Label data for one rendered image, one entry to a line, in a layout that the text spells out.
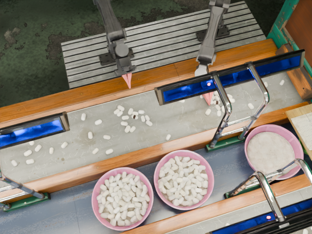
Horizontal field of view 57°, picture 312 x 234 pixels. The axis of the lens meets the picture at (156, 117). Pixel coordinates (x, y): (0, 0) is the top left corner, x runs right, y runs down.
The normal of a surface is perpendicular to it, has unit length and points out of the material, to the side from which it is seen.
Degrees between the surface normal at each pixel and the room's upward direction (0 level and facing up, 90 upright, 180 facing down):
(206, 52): 35
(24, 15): 0
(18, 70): 0
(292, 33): 90
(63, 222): 0
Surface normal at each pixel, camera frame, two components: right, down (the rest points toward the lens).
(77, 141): 0.00, -0.43
